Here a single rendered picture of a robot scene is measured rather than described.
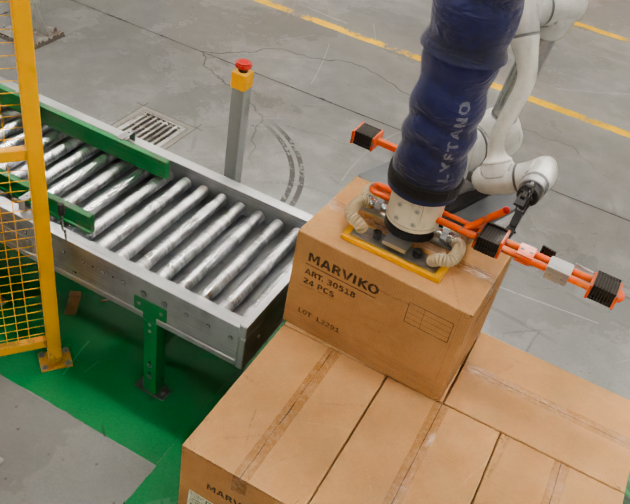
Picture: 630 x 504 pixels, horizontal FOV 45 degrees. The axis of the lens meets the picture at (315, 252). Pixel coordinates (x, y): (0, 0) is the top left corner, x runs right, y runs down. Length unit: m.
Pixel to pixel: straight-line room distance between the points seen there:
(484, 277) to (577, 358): 1.41
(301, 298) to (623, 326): 1.98
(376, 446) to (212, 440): 0.49
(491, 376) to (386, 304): 0.51
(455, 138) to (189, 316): 1.10
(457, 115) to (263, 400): 1.04
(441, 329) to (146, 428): 1.24
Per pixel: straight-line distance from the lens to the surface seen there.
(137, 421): 3.01
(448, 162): 2.18
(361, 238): 2.35
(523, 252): 2.31
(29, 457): 2.95
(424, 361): 2.43
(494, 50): 2.02
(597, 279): 2.31
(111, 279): 2.79
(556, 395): 2.72
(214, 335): 2.62
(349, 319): 2.47
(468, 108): 2.10
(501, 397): 2.62
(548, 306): 3.93
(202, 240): 2.91
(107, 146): 3.33
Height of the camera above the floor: 2.40
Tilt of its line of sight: 39 degrees down
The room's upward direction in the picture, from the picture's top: 11 degrees clockwise
